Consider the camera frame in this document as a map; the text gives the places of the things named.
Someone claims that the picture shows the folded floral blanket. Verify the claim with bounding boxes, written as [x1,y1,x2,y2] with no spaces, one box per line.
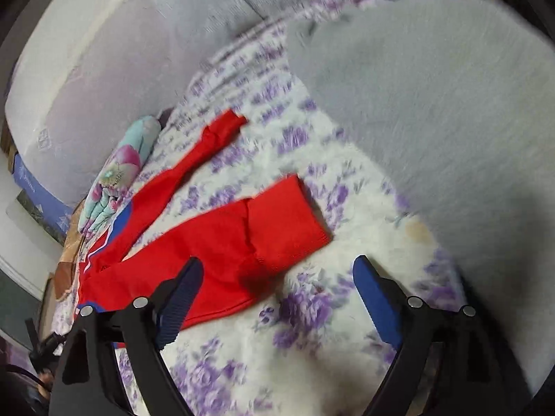
[78,115,162,237]

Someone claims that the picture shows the red track pants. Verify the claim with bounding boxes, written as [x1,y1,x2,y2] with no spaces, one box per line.
[77,110,331,331]

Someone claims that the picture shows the white lace bed curtain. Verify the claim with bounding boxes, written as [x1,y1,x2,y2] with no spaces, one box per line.
[4,0,303,206]

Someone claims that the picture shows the blue printed poster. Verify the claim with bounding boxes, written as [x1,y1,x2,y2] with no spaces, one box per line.
[12,153,74,237]

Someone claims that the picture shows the purple floral bedspread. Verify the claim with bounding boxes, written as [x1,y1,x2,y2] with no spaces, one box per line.
[51,0,470,416]

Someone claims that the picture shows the grey garment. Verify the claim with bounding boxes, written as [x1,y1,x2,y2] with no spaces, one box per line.
[287,0,554,391]

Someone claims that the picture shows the brown pillow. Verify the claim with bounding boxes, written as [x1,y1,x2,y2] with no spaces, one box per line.
[53,200,85,302]

